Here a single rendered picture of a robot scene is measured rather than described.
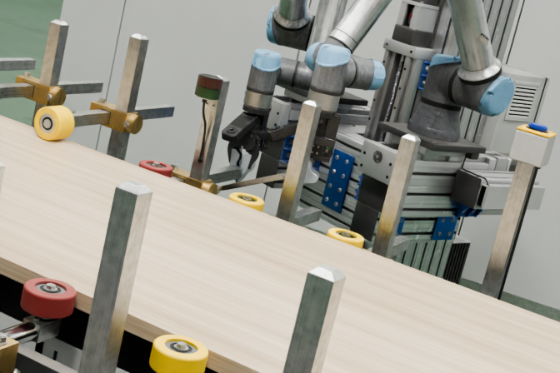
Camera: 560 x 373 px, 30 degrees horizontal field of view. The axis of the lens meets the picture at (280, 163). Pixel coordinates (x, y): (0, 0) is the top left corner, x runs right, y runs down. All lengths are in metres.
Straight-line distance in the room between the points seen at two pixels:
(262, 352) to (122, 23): 4.17
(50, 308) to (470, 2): 1.48
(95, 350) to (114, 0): 4.34
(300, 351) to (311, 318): 0.04
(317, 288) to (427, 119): 1.75
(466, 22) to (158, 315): 1.38
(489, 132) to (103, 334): 2.15
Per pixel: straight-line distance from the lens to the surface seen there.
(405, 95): 3.14
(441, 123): 2.92
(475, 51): 2.76
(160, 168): 2.43
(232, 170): 2.77
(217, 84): 2.45
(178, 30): 5.47
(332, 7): 2.89
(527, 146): 2.21
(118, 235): 1.34
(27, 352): 1.57
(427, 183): 2.93
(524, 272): 5.09
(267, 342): 1.60
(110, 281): 1.36
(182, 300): 1.69
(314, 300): 1.21
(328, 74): 2.44
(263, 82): 2.76
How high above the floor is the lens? 1.51
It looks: 13 degrees down
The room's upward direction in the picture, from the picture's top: 13 degrees clockwise
